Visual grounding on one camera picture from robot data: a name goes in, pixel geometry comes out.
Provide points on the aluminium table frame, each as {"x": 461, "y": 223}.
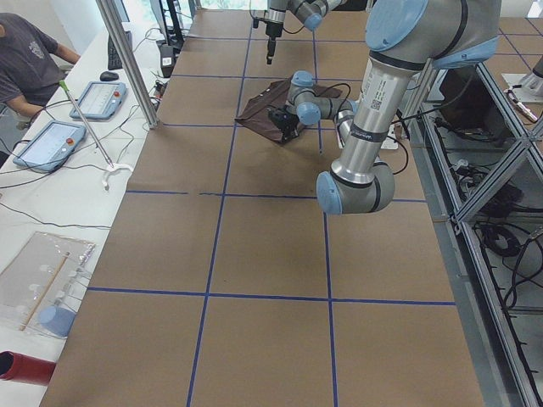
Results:
{"x": 478, "y": 141}

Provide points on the aluminium frame post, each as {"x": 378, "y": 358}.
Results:
{"x": 115, "y": 29}

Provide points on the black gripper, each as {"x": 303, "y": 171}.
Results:
{"x": 283, "y": 119}
{"x": 271, "y": 31}

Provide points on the red cylinder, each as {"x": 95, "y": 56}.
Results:
{"x": 26, "y": 369}

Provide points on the teach pendant near person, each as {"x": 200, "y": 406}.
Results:
{"x": 100, "y": 100}

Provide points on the seated person in grey shirt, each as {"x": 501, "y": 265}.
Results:
{"x": 29, "y": 75}

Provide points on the brown t-shirt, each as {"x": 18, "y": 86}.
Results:
{"x": 287, "y": 107}

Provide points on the clear plastic tray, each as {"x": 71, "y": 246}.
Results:
{"x": 48, "y": 270}

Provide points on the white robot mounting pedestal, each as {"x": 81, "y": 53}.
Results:
{"x": 391, "y": 142}

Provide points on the black power adapter box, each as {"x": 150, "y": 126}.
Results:
{"x": 167, "y": 60}

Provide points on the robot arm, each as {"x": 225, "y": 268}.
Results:
{"x": 402, "y": 37}
{"x": 309, "y": 13}

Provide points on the blue plastic cup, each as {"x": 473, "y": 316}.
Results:
{"x": 57, "y": 320}

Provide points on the metal rod with white hook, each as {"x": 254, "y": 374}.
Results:
{"x": 112, "y": 167}

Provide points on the black computer mouse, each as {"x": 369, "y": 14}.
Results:
{"x": 108, "y": 76}

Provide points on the black keyboard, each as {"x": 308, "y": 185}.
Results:
{"x": 114, "y": 61}

